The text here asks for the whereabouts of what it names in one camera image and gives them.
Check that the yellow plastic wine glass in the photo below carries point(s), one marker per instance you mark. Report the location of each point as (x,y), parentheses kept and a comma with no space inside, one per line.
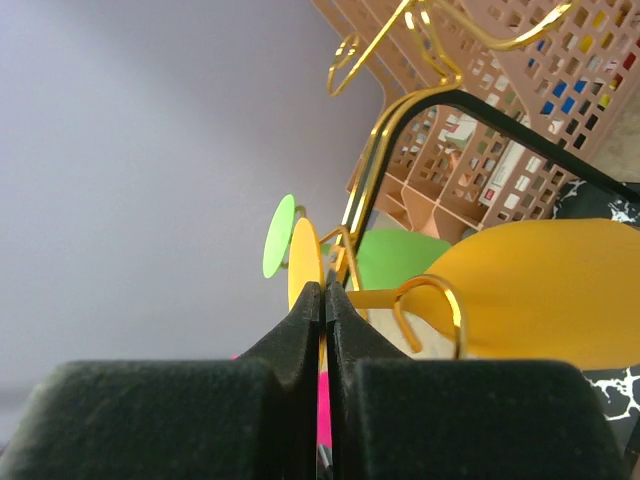
(564,290)

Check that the peach plastic file organizer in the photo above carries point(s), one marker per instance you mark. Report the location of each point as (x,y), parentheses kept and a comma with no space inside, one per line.
(576,83)

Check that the green plastic wine glass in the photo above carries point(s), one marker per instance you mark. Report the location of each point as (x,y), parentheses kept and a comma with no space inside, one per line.
(386,258)

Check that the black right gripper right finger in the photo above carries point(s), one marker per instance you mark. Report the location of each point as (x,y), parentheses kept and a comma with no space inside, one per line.
(394,417)

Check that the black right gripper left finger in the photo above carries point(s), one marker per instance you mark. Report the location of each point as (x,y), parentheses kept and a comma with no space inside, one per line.
(253,417)

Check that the gold wire wine glass rack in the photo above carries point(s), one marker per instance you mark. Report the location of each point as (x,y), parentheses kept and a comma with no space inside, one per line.
(497,125)

